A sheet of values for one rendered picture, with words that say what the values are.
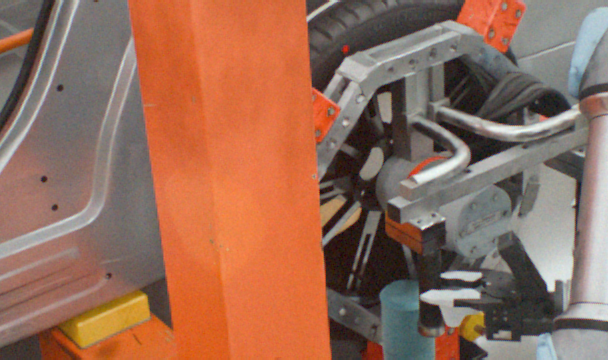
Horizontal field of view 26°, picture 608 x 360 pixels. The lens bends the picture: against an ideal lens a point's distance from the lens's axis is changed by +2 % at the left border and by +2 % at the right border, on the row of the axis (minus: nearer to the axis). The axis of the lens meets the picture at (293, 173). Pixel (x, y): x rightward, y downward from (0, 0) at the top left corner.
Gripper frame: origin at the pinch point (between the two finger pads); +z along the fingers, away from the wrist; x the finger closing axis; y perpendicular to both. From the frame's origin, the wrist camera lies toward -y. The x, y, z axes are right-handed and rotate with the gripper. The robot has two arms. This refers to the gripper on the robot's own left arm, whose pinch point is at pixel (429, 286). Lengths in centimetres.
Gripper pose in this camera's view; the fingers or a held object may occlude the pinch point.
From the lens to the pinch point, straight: 207.2
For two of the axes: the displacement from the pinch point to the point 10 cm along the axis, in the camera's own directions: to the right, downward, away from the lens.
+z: -9.8, -0.2, 1.8
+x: 1.7, -4.7, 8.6
